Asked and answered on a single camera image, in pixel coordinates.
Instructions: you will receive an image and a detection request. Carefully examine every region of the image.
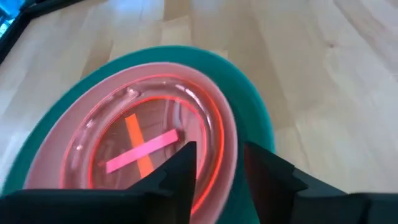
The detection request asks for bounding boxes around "pink tape strip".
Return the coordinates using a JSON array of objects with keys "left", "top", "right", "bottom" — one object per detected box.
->
[{"left": 105, "top": 128, "right": 180, "bottom": 174}]

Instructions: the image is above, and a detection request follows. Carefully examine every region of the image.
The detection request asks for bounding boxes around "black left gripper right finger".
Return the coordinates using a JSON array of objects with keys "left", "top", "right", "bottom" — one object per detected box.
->
[{"left": 243, "top": 142, "right": 398, "bottom": 224}]

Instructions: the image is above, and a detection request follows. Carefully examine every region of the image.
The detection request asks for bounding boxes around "orange tape strip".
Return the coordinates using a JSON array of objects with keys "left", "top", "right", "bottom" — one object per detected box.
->
[{"left": 124, "top": 113, "right": 155, "bottom": 179}]

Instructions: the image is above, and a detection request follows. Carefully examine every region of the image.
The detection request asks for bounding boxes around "large teal plastic plate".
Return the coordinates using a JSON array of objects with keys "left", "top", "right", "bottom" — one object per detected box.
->
[{"left": 1, "top": 45, "right": 276, "bottom": 224}]

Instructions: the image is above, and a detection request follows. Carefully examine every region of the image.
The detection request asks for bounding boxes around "pink transparent plastic plate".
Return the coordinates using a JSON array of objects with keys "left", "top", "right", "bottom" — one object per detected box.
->
[
  {"left": 24, "top": 62, "right": 240, "bottom": 224},
  {"left": 58, "top": 73, "right": 226, "bottom": 216}
]

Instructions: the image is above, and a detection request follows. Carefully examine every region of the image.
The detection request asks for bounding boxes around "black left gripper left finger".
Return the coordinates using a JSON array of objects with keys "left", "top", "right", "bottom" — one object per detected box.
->
[{"left": 0, "top": 141, "right": 198, "bottom": 224}]

